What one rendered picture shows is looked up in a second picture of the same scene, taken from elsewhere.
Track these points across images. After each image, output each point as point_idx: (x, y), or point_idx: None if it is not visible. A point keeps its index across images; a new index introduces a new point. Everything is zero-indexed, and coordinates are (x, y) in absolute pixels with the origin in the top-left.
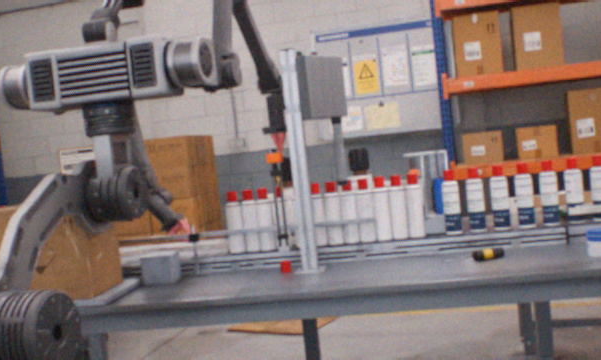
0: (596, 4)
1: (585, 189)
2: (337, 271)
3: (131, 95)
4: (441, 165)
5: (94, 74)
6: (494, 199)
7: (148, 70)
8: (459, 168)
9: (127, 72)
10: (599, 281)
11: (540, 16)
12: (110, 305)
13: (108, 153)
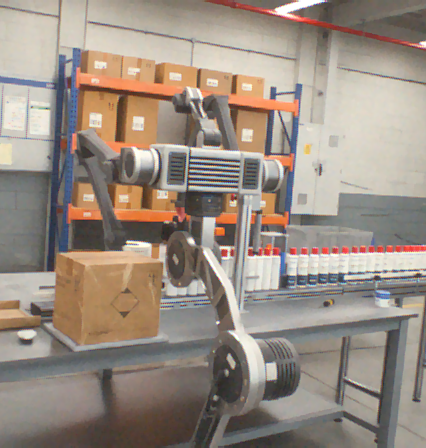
0: (164, 102)
1: (137, 232)
2: (259, 312)
3: (237, 192)
4: (273, 241)
5: (216, 172)
6: (313, 268)
7: (253, 178)
8: (74, 209)
9: (238, 176)
10: (397, 321)
11: (146, 106)
12: (172, 341)
13: (212, 231)
